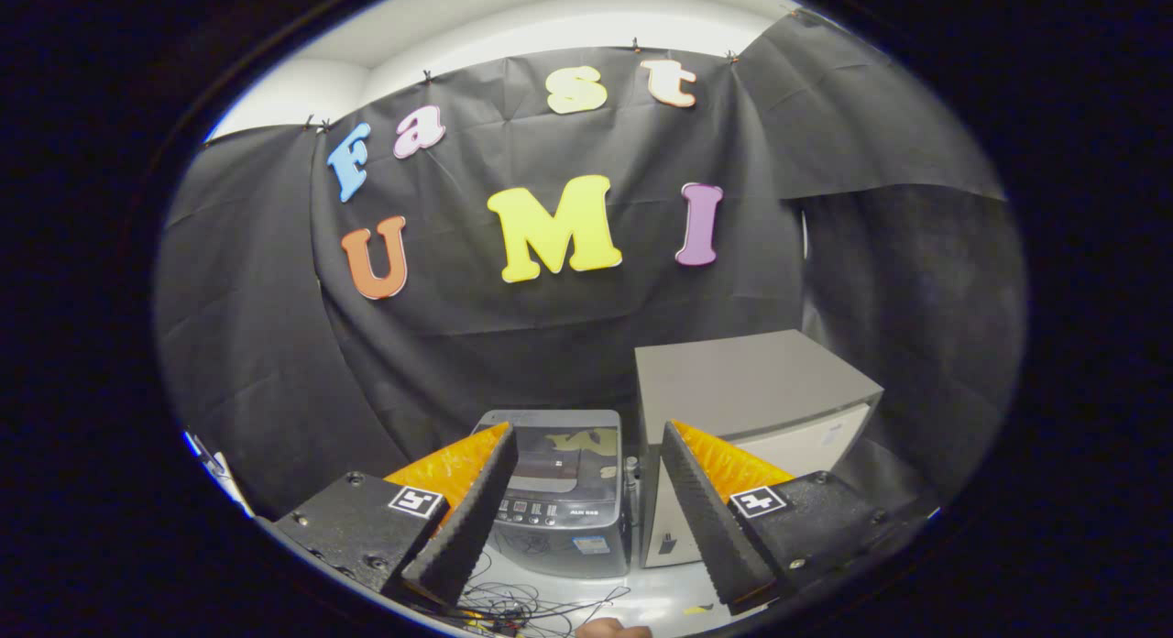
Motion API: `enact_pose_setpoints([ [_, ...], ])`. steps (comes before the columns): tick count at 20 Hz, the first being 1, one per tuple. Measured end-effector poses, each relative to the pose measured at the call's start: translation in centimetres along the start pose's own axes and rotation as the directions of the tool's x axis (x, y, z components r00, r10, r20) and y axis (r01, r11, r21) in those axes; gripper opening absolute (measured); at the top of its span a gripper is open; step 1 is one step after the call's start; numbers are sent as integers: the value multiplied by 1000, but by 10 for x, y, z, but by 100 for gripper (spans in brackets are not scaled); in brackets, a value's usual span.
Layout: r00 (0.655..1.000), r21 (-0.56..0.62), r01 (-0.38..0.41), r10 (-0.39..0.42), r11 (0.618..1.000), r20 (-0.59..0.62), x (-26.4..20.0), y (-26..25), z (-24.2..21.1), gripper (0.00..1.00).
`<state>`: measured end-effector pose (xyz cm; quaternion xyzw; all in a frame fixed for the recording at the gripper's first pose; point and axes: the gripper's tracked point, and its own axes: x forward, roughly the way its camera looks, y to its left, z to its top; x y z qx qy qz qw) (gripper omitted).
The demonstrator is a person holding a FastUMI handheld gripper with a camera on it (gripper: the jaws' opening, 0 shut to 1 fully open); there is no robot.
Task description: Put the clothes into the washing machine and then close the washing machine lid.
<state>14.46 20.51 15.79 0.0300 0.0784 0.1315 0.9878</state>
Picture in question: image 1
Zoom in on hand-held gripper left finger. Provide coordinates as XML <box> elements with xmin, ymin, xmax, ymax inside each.
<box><xmin>270</xmin><ymin>423</ymin><xmax>519</xmax><ymax>614</ymax></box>

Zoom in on dark washing machine lid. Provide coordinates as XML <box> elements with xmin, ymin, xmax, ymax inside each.
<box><xmin>477</xmin><ymin>409</ymin><xmax>626</xmax><ymax>503</ymax></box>

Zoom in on tangled floor cables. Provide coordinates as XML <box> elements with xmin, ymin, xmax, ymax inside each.
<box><xmin>449</xmin><ymin>554</ymin><xmax>633</xmax><ymax>635</ymax></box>

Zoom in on grey washing machine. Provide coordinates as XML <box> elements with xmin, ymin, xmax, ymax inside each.
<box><xmin>470</xmin><ymin>409</ymin><xmax>635</xmax><ymax>580</ymax></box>

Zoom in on beige cabinet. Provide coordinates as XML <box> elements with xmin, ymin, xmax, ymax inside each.
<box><xmin>634</xmin><ymin>329</ymin><xmax>885</xmax><ymax>568</ymax></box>

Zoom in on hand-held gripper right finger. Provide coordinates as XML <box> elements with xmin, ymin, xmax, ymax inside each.
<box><xmin>662</xmin><ymin>420</ymin><xmax>926</xmax><ymax>614</ymax></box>

